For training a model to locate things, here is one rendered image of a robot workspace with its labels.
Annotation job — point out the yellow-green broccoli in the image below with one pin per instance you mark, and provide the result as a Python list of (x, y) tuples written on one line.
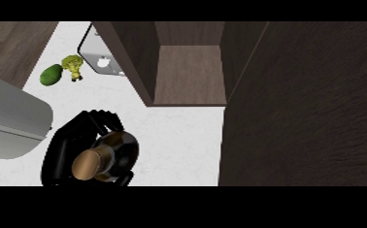
[(73, 65)]

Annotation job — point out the brown wooden panel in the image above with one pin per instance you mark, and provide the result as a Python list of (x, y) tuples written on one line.
[(21, 49)]

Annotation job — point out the dark wooden cabinet door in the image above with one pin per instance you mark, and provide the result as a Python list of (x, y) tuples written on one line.
[(297, 109)]

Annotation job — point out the green avocado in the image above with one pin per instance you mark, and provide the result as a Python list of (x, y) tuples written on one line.
[(51, 74)]

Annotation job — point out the pale grey appliance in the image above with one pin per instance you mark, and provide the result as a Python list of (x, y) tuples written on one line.
[(20, 122)]

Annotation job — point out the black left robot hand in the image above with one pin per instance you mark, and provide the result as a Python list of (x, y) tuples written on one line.
[(63, 147)]

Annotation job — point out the dark wine bottle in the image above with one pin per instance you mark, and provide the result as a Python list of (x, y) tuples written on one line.
[(113, 154)]

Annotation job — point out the dark wooden cabinet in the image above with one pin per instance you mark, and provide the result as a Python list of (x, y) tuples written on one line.
[(189, 76)]

